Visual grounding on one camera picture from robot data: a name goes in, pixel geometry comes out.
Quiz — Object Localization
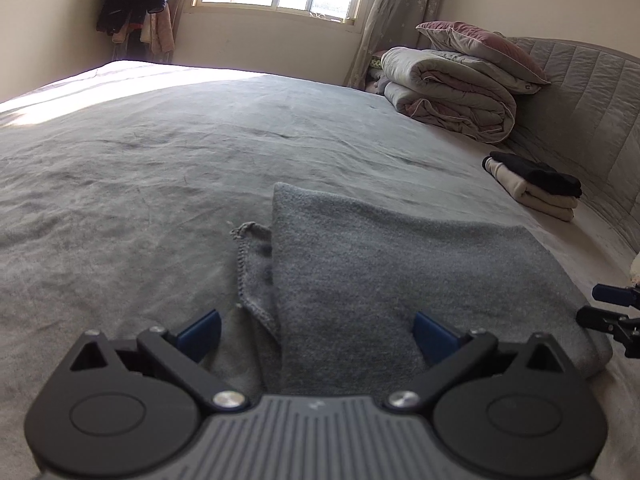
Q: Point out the grey knit sweater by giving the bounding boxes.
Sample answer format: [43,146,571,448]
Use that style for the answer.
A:
[234,183,612,397]

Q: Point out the hanging clothes in corner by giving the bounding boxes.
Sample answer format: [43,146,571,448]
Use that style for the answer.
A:
[96,0,184,63]

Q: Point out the white plush toy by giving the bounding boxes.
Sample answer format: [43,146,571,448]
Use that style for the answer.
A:
[629,254,640,286]

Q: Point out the folded cream garment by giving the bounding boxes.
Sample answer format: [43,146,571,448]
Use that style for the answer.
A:
[482,156,578,222]

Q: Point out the folded black garment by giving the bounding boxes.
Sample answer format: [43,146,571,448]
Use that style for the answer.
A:
[483,151,582,198]

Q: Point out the grey quilted headboard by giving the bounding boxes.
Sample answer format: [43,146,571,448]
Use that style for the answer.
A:
[503,37,639,252]

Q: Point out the grey bed blanket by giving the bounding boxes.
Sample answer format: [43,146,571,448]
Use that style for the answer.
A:
[1,62,634,479]

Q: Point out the folded white pink duvet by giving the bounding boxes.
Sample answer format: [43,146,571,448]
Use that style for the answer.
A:
[381,47,516,144]

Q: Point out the pink grey pillow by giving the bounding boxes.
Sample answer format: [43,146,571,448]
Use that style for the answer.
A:
[416,21,550,96]

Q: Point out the grey patterned curtain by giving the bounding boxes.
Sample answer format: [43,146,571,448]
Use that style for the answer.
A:
[344,0,442,89]

